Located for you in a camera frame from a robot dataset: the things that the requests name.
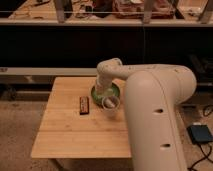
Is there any green ceramic bowl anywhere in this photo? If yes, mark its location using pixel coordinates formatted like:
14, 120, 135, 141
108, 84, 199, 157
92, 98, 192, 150
91, 83, 120, 106

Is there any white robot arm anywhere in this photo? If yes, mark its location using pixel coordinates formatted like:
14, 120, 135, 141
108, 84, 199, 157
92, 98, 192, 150
95, 58, 197, 171

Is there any clear plastic cup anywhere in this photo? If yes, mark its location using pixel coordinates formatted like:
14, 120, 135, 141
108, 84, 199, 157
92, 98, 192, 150
102, 96, 120, 118

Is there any dark red chocolate bar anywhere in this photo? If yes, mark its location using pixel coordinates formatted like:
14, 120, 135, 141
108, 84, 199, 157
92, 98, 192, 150
80, 96, 89, 115

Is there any wooden table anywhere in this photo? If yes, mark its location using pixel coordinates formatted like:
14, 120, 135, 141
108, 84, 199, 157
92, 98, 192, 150
31, 77, 130, 159

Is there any black power box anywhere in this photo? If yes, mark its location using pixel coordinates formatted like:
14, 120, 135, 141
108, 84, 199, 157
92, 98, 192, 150
187, 125, 213, 144

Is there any black cable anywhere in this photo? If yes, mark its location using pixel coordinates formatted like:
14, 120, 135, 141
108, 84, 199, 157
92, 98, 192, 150
186, 104, 213, 171

